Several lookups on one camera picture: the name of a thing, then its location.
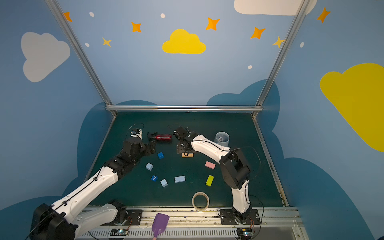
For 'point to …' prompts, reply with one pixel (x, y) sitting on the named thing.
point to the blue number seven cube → (154, 178)
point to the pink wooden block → (210, 165)
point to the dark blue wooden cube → (160, 155)
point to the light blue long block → (179, 179)
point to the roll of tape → (200, 193)
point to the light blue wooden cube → (149, 166)
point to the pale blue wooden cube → (164, 183)
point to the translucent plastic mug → (222, 138)
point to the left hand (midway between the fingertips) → (150, 142)
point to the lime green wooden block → (209, 180)
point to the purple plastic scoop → (160, 224)
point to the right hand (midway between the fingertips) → (186, 147)
